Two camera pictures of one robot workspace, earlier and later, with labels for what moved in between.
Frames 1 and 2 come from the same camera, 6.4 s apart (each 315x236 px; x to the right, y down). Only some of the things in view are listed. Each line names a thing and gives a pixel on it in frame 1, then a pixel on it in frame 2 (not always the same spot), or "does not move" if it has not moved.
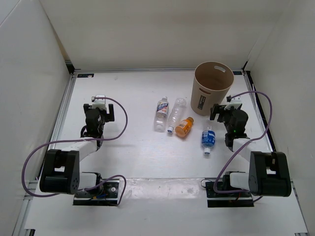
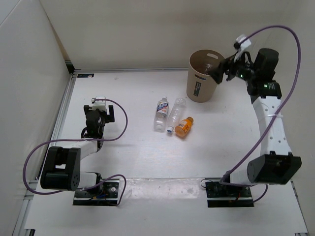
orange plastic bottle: (182, 129) does not move
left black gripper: (111, 113) does not move
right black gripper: (215, 110) → (228, 64)
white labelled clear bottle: (162, 108) does not move
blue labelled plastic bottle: (208, 139) → (207, 66)
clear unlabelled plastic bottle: (177, 113) does not move
